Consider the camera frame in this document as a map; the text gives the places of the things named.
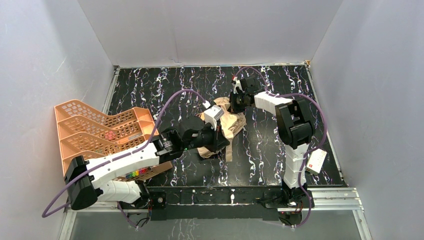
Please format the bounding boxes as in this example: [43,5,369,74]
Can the coloured markers in organizer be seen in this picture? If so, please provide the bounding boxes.
[125,167,154,180]

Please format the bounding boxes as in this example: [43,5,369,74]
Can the orange plastic file organizer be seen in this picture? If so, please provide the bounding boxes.
[54,99,158,172]

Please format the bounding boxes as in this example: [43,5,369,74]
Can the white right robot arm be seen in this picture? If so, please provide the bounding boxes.
[229,77,315,203]

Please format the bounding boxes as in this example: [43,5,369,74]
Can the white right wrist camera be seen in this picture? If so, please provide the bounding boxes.
[231,76,243,95]

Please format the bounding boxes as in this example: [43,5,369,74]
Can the beige and black folding umbrella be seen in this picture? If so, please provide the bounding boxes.
[196,97,246,162]

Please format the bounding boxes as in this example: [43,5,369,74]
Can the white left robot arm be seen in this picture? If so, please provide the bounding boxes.
[64,116,230,210]

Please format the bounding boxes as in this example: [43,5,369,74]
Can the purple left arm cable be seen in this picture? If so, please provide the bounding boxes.
[41,88,212,229]

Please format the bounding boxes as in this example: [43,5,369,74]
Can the aluminium frame rail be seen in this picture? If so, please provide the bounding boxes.
[59,187,372,240]

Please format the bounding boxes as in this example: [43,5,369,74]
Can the white box with red label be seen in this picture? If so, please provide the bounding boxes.
[305,149,328,175]

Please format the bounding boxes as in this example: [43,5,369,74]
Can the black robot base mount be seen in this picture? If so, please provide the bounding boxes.
[117,185,304,229]

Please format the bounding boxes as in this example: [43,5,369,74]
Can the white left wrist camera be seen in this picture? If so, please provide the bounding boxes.
[203,104,224,130]

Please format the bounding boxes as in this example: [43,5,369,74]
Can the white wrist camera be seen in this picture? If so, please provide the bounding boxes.
[231,76,243,95]
[203,104,224,130]

